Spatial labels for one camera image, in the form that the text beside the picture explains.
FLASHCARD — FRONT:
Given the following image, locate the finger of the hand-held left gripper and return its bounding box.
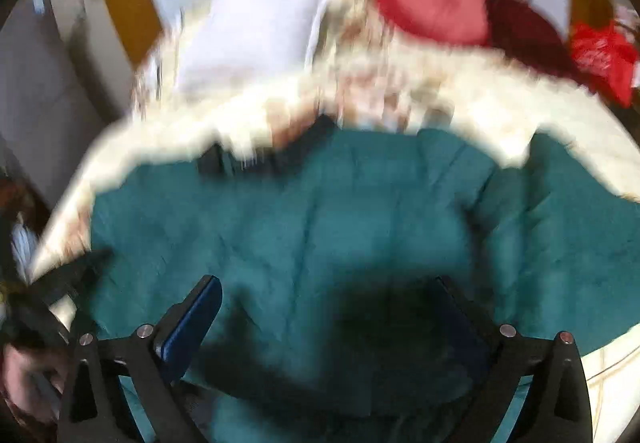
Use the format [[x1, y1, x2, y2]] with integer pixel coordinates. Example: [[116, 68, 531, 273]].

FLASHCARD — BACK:
[[30, 247, 115, 296]]

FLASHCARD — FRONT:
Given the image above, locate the person's left hand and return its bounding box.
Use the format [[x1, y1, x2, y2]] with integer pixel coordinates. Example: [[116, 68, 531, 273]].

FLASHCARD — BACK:
[[0, 344, 67, 429]]

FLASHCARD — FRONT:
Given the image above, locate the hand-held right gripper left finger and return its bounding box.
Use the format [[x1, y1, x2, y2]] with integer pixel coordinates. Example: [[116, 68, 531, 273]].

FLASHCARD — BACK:
[[56, 274, 223, 443]]

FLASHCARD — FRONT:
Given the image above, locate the grey refrigerator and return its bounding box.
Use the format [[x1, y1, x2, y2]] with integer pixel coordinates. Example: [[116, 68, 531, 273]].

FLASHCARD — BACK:
[[0, 0, 131, 204]]

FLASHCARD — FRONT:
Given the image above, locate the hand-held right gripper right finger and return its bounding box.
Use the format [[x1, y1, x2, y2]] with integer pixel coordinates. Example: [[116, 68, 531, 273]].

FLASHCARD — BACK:
[[436, 275, 594, 443]]

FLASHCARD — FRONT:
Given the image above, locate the dark red velvet cushion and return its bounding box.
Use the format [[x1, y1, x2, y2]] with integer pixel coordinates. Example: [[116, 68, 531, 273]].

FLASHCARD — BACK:
[[482, 0, 581, 74]]

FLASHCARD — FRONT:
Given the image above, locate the white pillow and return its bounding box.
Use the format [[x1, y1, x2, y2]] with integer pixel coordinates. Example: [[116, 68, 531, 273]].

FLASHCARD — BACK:
[[175, 0, 341, 94]]

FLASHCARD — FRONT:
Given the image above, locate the bed with floral sheet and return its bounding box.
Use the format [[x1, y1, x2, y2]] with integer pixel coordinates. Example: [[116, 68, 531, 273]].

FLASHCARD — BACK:
[[27, 0, 640, 443]]

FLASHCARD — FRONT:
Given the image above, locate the teal quilted jacket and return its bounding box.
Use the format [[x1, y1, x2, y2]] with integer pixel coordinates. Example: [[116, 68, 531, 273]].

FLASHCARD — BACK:
[[87, 126, 640, 443]]

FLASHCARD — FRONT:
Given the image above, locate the red shopping bag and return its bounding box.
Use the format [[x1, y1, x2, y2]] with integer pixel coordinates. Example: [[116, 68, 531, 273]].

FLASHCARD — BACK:
[[567, 20, 640, 109]]

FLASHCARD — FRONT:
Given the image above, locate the red heart-shaped pillow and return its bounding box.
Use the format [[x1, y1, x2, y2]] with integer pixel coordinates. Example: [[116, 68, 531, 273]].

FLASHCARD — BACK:
[[375, 0, 491, 46]]

